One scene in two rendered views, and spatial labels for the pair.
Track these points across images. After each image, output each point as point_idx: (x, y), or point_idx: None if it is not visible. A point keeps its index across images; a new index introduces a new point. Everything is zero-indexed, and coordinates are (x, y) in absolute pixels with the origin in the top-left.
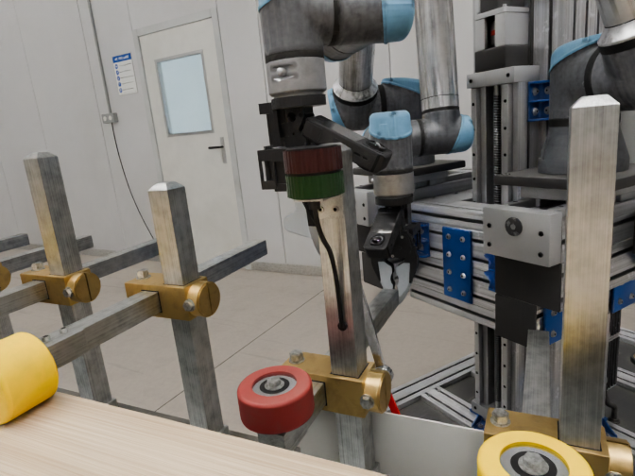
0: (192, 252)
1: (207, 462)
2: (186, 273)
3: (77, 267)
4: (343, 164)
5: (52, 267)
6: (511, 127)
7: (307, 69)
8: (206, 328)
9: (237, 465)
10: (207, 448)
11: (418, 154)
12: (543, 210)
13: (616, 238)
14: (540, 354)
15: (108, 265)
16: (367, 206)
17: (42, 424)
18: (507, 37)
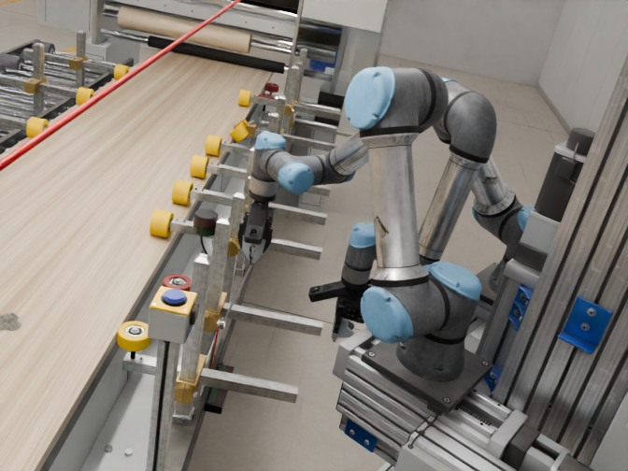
0: (237, 226)
1: (135, 275)
2: (231, 233)
3: (249, 203)
4: (218, 227)
5: None
6: (496, 310)
7: (253, 183)
8: (234, 261)
9: (135, 280)
10: (142, 274)
11: None
12: (354, 344)
13: (402, 416)
14: (265, 385)
15: (277, 211)
16: None
17: (152, 241)
18: (526, 236)
